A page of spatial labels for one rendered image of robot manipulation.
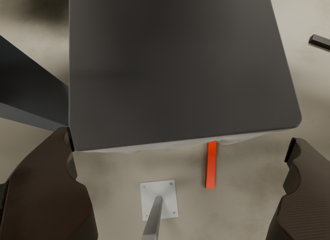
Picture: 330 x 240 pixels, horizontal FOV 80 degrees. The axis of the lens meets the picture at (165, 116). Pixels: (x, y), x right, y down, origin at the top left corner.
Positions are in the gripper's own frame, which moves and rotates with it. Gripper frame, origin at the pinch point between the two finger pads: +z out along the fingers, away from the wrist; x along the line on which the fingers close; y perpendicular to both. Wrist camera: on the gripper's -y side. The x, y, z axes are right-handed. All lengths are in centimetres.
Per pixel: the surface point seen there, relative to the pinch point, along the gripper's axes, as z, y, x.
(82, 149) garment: 18.1, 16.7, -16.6
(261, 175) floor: 86, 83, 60
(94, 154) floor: 91, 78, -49
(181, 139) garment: 20.0, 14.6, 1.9
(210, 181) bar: 79, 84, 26
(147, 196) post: 75, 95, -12
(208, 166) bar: 85, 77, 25
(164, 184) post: 80, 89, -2
